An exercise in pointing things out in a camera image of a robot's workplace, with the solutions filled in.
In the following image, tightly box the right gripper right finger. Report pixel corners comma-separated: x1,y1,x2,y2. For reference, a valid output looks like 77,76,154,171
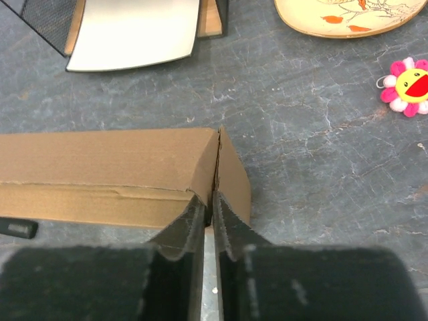
213,192,427,321

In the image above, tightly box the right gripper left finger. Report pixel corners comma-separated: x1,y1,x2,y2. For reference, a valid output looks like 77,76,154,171
1,197,205,320

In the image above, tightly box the brown cardboard box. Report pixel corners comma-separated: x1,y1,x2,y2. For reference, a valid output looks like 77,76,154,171
1,128,251,229

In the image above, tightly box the pink black highlighter marker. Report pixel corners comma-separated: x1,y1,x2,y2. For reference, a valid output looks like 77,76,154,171
0,217,39,239

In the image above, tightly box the pink flower toy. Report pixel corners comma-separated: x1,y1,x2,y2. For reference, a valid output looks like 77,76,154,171
376,57,428,118

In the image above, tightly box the white square plate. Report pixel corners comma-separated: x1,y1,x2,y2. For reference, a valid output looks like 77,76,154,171
66,0,200,72

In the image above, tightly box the beige floral plate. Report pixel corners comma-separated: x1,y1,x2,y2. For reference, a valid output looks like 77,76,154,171
274,0,427,39

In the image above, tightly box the black wire wooden shelf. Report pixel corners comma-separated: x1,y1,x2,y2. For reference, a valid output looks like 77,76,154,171
0,0,230,58

